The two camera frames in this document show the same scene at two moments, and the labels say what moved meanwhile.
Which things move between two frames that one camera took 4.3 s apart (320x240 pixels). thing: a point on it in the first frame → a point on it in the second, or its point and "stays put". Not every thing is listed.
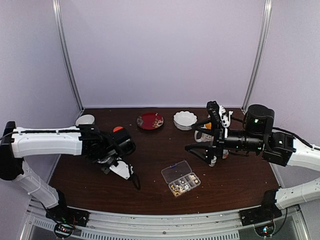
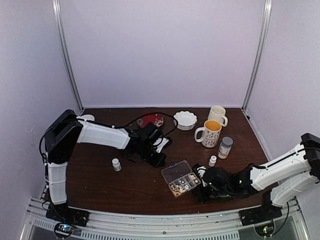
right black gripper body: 218,141 → 204,197
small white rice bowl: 85,119 stays put
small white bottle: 213,161 stays put
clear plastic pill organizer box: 180,177 stays put
